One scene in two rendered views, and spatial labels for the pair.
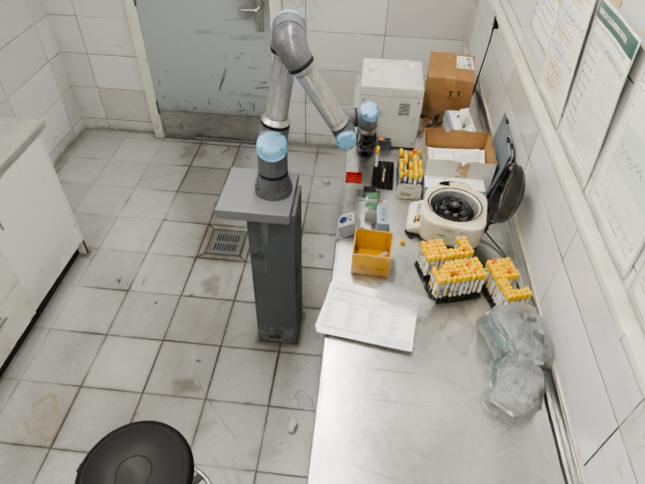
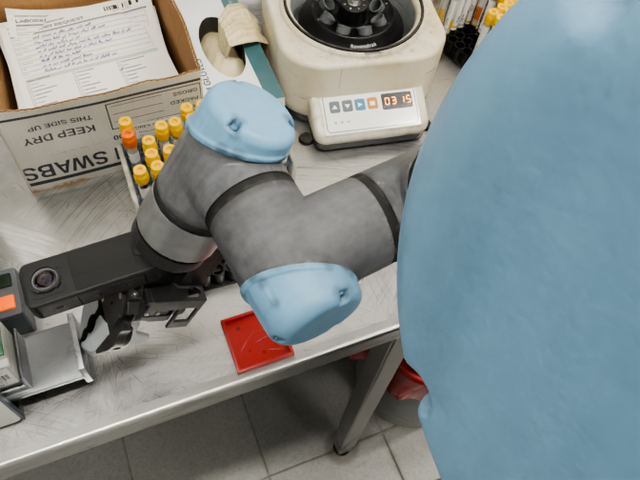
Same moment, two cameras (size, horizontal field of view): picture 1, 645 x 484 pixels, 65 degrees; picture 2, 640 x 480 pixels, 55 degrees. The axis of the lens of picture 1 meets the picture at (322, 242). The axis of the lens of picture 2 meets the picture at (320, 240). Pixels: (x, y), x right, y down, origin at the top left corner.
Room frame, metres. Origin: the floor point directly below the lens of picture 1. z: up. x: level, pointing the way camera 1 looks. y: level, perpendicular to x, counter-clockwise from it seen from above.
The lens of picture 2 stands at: (1.89, 0.13, 1.56)
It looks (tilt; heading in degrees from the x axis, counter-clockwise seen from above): 58 degrees down; 236
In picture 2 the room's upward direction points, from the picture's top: 9 degrees clockwise
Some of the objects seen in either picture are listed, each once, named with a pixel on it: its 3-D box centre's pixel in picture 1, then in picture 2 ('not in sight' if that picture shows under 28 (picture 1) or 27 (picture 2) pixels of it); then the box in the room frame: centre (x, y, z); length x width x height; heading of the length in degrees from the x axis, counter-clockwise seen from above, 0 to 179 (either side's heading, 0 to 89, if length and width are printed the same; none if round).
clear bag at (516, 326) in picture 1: (520, 326); not in sight; (0.95, -0.60, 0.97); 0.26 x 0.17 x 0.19; 17
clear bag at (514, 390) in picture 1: (517, 379); not in sight; (0.78, -0.56, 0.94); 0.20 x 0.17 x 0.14; 147
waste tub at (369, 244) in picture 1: (371, 253); not in sight; (1.28, -0.17, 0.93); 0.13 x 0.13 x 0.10; 82
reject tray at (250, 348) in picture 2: (353, 177); (257, 337); (1.78, -0.12, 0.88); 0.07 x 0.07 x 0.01; 86
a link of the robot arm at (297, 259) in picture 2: (343, 120); (304, 252); (1.77, -0.07, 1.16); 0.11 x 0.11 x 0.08; 4
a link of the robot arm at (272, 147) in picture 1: (272, 153); not in sight; (1.64, 0.20, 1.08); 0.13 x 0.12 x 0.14; 4
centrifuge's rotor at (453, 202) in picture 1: (453, 210); (351, 20); (1.48, -0.49, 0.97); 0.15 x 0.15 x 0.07
